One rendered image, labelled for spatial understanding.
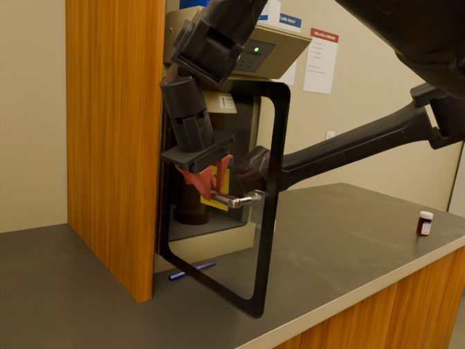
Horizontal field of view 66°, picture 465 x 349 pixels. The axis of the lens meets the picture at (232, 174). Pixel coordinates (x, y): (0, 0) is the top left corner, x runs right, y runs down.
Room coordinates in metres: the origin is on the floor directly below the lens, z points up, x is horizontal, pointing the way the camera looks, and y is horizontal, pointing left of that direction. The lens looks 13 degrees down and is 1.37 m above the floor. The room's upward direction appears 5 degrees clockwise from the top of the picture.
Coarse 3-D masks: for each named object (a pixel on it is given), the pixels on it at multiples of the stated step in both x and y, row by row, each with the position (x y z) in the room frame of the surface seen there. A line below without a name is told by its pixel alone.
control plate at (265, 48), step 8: (248, 40) 0.79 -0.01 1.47; (256, 40) 0.80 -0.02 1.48; (248, 48) 0.81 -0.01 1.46; (264, 48) 0.83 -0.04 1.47; (272, 48) 0.84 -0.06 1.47; (240, 56) 0.82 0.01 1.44; (248, 56) 0.83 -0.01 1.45; (256, 56) 0.84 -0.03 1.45; (264, 56) 0.85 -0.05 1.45; (240, 64) 0.84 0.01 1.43; (248, 64) 0.85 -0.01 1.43; (256, 64) 0.86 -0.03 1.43
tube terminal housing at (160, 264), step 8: (168, 0) 0.77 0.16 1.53; (176, 0) 0.78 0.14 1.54; (280, 0) 0.97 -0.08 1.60; (168, 8) 0.77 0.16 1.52; (176, 8) 0.78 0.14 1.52; (280, 8) 0.97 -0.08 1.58; (264, 80) 0.95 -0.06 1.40; (272, 80) 0.97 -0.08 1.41; (160, 120) 0.77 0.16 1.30; (160, 128) 0.77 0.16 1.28; (160, 136) 0.77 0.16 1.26; (160, 144) 0.77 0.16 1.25; (160, 152) 0.77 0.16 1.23; (160, 256) 0.78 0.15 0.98; (160, 264) 0.78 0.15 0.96; (168, 264) 0.79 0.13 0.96
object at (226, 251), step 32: (224, 96) 0.64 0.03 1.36; (256, 96) 0.59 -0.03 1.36; (288, 96) 0.54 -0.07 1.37; (224, 128) 0.63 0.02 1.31; (256, 128) 0.58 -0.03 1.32; (256, 160) 0.58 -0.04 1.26; (192, 192) 0.68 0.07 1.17; (256, 192) 0.57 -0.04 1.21; (192, 224) 0.68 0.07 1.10; (224, 224) 0.62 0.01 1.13; (256, 224) 0.56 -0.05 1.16; (192, 256) 0.67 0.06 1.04; (224, 256) 0.61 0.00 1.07; (256, 256) 0.56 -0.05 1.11; (224, 288) 0.61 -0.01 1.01; (256, 288) 0.55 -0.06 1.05
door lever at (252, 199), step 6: (216, 192) 0.57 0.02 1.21; (222, 192) 0.57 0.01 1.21; (252, 192) 0.57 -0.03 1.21; (216, 198) 0.56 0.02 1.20; (222, 198) 0.55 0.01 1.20; (228, 198) 0.54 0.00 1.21; (234, 198) 0.54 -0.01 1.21; (240, 198) 0.55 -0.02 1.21; (246, 198) 0.56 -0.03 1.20; (252, 198) 0.56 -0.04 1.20; (228, 204) 0.54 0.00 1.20; (234, 204) 0.53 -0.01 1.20; (240, 204) 0.54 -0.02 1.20; (252, 204) 0.57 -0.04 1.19
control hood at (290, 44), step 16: (176, 16) 0.73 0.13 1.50; (192, 16) 0.69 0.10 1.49; (176, 32) 0.73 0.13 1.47; (256, 32) 0.78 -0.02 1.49; (272, 32) 0.80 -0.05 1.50; (288, 32) 0.83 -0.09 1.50; (288, 48) 0.87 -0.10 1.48; (304, 48) 0.90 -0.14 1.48; (272, 64) 0.89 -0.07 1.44; (288, 64) 0.92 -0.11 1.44
